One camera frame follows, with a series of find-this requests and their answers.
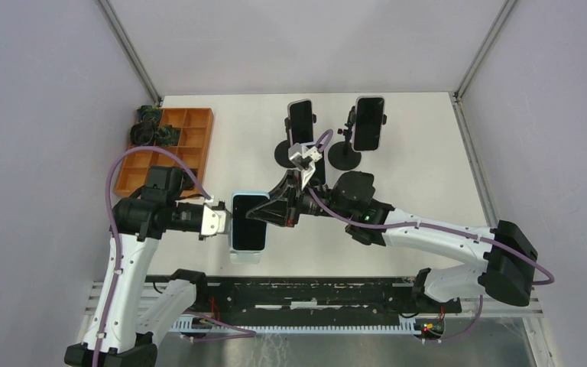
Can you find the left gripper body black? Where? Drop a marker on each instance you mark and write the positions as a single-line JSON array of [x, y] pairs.
[[203, 237]]

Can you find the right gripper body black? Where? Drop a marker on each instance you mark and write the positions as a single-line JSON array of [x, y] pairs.
[[308, 204]]

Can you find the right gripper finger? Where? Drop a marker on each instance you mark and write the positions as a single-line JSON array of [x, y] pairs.
[[287, 187], [274, 211]]

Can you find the light blue cased phone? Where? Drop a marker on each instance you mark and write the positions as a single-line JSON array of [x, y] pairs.
[[247, 235]]

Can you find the lilac cased phone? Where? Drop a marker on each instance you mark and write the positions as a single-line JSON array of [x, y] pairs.
[[319, 177]]

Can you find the silver white phone stand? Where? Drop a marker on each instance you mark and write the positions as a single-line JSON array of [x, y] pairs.
[[244, 257]]

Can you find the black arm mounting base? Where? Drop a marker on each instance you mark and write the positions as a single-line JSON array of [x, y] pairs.
[[282, 301]]

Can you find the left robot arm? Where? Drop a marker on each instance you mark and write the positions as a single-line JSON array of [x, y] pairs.
[[119, 335]]

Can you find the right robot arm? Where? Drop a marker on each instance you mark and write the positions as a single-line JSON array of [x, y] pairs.
[[498, 261]]

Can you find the black rear left stand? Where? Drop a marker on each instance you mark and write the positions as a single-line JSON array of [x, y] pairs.
[[281, 150]]

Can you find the black stand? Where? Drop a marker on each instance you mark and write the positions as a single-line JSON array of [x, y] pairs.
[[346, 155], [281, 150]]

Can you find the black rear right stand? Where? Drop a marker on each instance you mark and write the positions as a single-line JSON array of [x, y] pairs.
[[346, 155]]

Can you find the white cased rear left phone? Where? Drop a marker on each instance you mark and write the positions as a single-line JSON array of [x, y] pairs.
[[301, 117]]

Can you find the white cased phone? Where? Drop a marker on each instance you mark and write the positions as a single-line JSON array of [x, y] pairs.
[[369, 119], [301, 117]]

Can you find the white cased rear right phone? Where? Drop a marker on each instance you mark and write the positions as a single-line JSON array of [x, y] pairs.
[[369, 119]]

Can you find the orange compartment tray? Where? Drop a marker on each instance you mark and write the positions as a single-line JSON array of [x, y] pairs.
[[184, 132]]

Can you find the green bundle at corner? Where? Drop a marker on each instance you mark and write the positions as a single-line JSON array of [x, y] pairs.
[[148, 114]]

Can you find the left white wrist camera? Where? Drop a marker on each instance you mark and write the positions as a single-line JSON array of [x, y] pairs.
[[214, 203]]

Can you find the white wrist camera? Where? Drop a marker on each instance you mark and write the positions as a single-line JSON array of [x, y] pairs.
[[304, 157], [214, 203]]

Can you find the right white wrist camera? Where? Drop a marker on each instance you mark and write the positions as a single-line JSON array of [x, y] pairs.
[[304, 157]]

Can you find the white slotted cable duct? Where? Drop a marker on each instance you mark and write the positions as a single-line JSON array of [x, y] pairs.
[[190, 325]]

